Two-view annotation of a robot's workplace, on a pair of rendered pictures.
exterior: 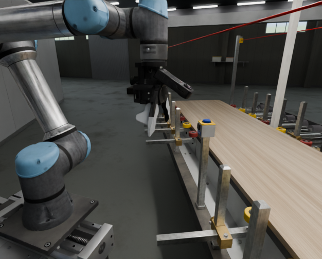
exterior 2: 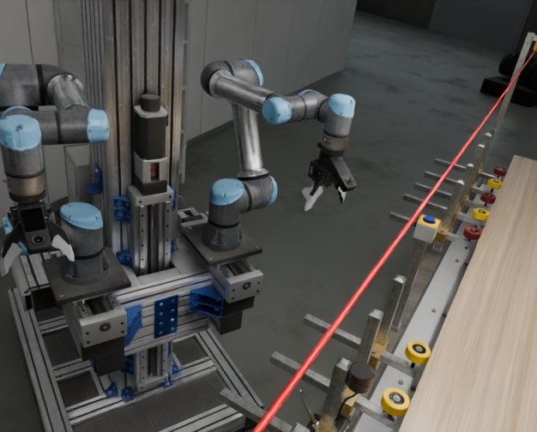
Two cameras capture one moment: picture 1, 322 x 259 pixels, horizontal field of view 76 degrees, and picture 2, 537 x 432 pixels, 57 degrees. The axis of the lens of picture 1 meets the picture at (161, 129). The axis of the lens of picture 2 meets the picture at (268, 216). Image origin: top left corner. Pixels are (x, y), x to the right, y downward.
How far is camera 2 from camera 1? 1.02 m
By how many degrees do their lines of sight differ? 32
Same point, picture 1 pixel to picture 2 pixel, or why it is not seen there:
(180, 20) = not seen: outside the picture
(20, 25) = (239, 99)
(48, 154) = (232, 192)
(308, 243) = (440, 398)
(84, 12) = (271, 114)
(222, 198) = (387, 311)
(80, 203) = (247, 244)
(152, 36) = (329, 130)
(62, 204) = (232, 236)
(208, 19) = not seen: outside the picture
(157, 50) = (332, 142)
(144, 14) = (328, 111)
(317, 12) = not seen: outside the picture
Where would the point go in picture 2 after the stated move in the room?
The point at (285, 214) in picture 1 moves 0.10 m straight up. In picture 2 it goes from (456, 370) to (467, 348)
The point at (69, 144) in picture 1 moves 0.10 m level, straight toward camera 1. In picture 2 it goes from (255, 188) to (249, 201)
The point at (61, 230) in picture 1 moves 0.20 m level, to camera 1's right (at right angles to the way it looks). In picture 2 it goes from (223, 255) to (268, 280)
